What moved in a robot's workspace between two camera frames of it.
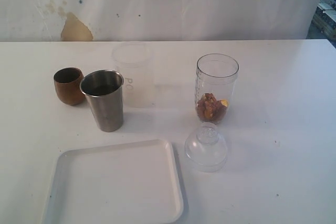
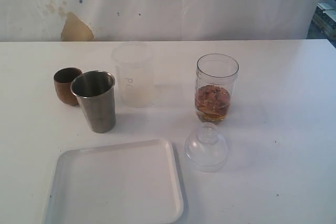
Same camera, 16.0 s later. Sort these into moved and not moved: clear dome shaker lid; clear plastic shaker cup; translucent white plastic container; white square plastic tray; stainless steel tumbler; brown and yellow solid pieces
Moved: stainless steel tumbler; brown and yellow solid pieces
Not moved: clear plastic shaker cup; white square plastic tray; clear dome shaker lid; translucent white plastic container
